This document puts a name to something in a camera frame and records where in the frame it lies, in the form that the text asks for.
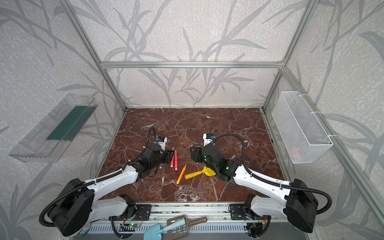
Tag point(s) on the yellow toy shovel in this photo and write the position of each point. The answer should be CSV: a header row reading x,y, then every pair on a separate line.
x,y
207,171

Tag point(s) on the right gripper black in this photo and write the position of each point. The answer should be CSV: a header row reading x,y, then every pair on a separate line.
x,y
199,153

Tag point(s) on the clear plastic wall bin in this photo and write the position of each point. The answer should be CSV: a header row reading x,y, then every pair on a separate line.
x,y
47,141

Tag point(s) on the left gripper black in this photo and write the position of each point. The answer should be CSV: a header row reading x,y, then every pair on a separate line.
x,y
160,152

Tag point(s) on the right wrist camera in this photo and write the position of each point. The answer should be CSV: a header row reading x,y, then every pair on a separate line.
x,y
208,138

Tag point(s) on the orange marker pen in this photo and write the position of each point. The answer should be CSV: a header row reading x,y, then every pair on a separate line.
x,y
181,174

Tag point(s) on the red marker pen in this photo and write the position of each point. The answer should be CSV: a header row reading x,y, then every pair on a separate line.
x,y
176,160

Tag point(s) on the light blue toy shovel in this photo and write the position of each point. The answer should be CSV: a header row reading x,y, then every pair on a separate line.
x,y
155,232

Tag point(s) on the pink marker pen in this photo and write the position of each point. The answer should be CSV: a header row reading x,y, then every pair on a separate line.
x,y
173,158

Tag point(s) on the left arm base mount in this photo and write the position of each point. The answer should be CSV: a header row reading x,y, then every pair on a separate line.
x,y
139,212

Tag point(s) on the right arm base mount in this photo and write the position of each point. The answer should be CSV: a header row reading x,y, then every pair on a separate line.
x,y
238,213

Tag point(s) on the white wire mesh basket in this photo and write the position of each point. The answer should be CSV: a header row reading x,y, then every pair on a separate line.
x,y
303,135

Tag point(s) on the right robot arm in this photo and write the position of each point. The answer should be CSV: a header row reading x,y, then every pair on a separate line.
x,y
293,201

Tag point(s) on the small circuit board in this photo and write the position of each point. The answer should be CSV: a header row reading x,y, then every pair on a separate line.
x,y
132,227

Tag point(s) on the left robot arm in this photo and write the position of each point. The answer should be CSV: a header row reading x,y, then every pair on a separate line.
x,y
81,202

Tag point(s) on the brown toy rake sieve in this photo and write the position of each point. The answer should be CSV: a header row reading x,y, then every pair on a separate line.
x,y
183,231

